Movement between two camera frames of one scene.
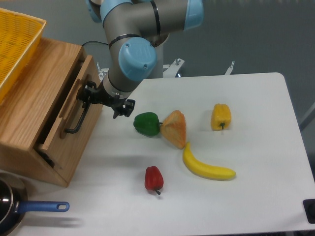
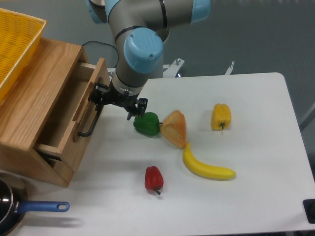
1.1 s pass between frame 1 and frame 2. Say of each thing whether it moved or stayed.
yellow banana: stayed
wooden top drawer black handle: moved
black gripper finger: moved
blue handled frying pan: stayed
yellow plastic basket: stayed
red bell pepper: stayed
